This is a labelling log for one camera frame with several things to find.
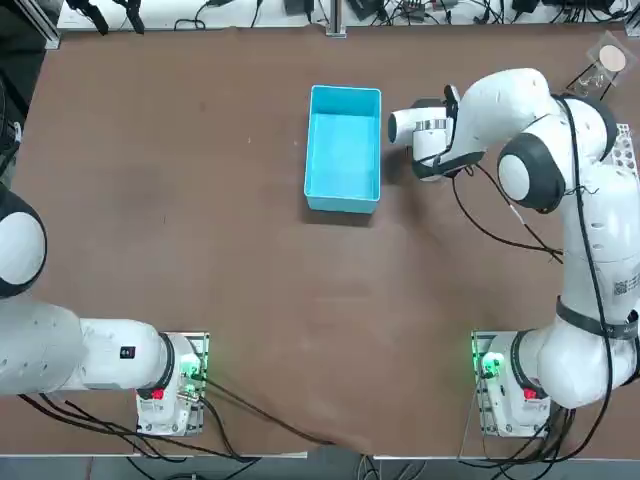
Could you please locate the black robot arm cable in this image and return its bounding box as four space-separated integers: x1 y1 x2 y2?
442 84 617 461

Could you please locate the grey aluminium post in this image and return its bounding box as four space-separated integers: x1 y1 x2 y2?
327 0 349 39

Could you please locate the black red power strip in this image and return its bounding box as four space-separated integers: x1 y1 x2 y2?
399 0 454 12

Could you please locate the blue plastic bin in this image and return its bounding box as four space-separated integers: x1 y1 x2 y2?
303 84 384 214

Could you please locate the white test tube rack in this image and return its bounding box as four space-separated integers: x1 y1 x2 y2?
607 122 640 177

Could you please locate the black strap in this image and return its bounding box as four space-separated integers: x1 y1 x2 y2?
112 0 146 34
67 0 109 36

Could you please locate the wire gauze ceramic disc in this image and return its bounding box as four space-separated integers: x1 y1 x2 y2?
584 29 632 85

